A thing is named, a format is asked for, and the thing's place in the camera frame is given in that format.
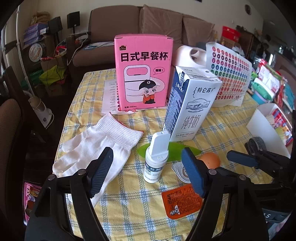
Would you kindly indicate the pink cartoon cup box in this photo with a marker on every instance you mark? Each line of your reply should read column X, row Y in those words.
column 138, row 69

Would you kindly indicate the yellow checked tablecloth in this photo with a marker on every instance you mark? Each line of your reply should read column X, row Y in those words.
column 129, row 208

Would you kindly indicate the black speaker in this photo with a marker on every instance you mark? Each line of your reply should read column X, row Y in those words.
column 55, row 24
column 73, row 20

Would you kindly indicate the red cardboard box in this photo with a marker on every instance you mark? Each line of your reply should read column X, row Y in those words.
column 231, row 33

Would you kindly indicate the white steamer base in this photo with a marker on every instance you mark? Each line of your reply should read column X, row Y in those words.
column 41, row 113

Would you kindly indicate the brown sofa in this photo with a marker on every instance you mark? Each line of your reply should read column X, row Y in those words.
column 104, row 23

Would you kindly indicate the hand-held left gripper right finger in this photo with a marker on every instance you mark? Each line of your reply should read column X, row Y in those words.
column 193, row 176

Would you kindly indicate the white standing pole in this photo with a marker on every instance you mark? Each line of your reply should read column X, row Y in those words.
column 22, row 58

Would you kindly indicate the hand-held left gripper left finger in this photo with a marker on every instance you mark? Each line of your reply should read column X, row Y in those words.
column 101, row 172

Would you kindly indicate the blue bowl with lavender rim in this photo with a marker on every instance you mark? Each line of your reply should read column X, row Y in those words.
column 261, row 99

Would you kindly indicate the red biscuit tin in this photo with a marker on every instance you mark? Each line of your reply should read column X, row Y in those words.
column 282, row 125

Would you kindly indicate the blue and white milk carton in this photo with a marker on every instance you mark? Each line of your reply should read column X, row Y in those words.
column 192, row 104

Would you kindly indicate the green soft packet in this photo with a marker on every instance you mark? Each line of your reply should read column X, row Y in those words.
column 261, row 87

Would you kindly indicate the stack of blue boxes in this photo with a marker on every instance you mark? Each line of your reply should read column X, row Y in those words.
column 34, row 32

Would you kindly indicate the white packet with red print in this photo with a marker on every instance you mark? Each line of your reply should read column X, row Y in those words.
column 269, row 77

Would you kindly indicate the white printed paper sheet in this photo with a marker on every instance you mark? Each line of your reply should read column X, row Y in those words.
column 109, row 92

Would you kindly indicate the brown egg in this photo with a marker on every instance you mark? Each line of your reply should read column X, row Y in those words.
column 211, row 160

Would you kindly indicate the white plastic jug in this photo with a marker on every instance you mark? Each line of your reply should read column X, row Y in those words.
column 182, row 58

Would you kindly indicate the coloured dot chart sheet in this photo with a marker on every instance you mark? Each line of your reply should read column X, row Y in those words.
column 231, row 74

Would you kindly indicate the brown chair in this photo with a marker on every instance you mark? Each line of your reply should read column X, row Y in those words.
column 10, row 139

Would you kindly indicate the white cardboard box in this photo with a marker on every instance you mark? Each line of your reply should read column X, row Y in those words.
column 266, row 129

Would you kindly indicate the grey knitted cloth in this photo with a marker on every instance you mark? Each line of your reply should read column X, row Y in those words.
column 257, row 143

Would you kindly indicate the round printed tin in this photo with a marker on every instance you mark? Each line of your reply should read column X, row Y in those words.
column 37, row 52

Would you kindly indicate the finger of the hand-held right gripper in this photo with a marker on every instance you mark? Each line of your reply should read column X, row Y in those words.
column 241, row 159

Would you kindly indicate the straw woven basket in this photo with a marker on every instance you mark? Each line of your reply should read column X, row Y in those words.
column 40, row 17

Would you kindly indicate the clear jelly cup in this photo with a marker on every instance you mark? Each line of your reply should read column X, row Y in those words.
column 178, row 170

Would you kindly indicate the white knitted glove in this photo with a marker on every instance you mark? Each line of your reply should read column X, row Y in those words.
column 104, row 136

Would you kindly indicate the pink printed carton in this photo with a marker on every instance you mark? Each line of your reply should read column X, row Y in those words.
column 31, row 194

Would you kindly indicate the green shopping bag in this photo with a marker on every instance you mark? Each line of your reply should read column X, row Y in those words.
column 53, row 75

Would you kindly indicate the small white flip-cap bottle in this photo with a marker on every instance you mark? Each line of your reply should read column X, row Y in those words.
column 153, row 166

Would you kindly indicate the brown sofa cushion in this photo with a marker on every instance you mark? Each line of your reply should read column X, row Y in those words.
column 198, row 30
column 159, row 23

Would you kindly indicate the green plastic spoon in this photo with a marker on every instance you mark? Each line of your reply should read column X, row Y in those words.
column 177, row 153

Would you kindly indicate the orange sauce packet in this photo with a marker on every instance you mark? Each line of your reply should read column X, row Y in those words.
column 182, row 201

